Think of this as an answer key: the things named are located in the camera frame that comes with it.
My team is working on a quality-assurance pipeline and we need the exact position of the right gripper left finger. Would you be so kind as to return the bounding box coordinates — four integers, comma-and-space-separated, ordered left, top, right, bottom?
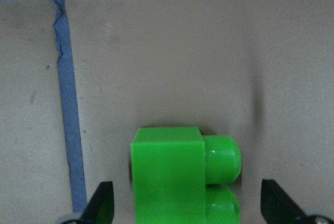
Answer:
79, 181, 114, 224

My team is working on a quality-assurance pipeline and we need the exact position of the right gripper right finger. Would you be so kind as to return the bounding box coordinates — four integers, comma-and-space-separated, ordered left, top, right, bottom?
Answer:
261, 179, 310, 224

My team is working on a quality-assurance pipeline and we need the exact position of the green toy block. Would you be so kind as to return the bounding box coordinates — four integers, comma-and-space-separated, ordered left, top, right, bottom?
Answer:
131, 127, 242, 223

